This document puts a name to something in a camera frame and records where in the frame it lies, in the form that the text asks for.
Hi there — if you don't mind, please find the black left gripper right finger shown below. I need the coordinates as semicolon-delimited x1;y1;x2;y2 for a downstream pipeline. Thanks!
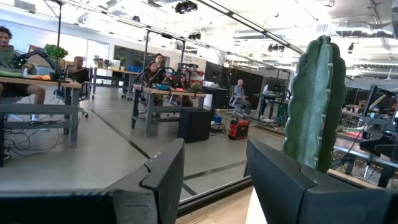
246;138;398;224

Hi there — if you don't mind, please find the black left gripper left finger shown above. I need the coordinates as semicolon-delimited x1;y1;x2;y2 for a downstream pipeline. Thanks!
0;139;185;224

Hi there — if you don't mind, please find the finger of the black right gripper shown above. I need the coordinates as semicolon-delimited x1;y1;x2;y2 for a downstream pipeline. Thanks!
359;131;398;153
374;144;398;161

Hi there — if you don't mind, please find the green cactus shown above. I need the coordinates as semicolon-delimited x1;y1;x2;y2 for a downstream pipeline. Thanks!
282;35;348;174

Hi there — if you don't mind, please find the red portable power box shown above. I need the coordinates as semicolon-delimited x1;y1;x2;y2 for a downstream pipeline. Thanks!
228;118;251;141

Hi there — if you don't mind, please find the black standing desk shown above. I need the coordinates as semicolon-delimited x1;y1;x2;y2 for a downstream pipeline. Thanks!
254;92;290;121

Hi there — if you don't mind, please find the wooden workbench with grey legs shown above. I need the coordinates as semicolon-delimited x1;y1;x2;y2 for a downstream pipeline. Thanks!
0;76;83;149
131;85;207;138

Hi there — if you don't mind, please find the black computer tower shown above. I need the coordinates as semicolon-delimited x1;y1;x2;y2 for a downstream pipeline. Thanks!
177;108;215;144

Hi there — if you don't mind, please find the person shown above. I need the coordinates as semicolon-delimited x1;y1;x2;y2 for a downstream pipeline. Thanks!
233;78;252;116
136;60;165;88
262;82;272;118
154;53;165;71
67;55;91;85
0;26;47;105

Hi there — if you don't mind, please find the black monitor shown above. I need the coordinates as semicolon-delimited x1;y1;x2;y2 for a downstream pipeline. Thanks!
267;77;287;95
203;61;224;85

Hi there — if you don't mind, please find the grey office chair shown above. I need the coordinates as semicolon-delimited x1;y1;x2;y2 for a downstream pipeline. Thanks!
228;85;247;118

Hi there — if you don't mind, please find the green potted plant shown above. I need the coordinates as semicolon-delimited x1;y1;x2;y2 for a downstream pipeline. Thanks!
44;44;69;81

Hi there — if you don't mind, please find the grey metal table frame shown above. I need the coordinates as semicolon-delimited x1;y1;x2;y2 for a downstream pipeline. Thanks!
331;145;398;189

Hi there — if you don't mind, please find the black partition wall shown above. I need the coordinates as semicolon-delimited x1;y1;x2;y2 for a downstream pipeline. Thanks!
222;67;266;108

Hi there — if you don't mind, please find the black overhead camera frame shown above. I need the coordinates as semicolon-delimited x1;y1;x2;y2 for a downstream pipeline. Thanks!
46;0;65;48
141;29;187;94

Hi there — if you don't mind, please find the black ceiling camera cluster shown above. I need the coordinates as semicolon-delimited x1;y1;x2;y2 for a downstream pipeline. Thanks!
174;0;199;15

